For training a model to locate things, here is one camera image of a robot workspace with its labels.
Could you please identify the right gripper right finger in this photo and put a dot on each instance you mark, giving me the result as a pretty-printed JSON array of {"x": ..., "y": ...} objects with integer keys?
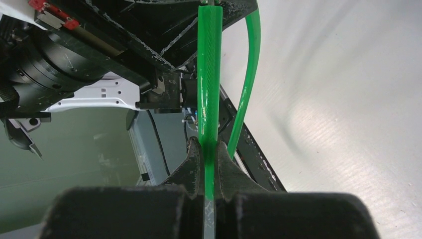
[{"x": 245, "y": 210}]

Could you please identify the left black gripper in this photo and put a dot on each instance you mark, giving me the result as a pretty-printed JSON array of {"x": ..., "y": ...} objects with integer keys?
[{"x": 136, "y": 54}]

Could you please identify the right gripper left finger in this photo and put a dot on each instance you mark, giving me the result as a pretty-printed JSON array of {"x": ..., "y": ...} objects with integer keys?
[{"x": 173, "y": 209}]

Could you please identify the green cable lock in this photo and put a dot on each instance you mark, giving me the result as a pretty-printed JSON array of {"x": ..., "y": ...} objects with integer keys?
[{"x": 208, "y": 62}]

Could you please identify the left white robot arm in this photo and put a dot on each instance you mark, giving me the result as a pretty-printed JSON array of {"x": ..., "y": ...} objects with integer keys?
[{"x": 57, "y": 55}]

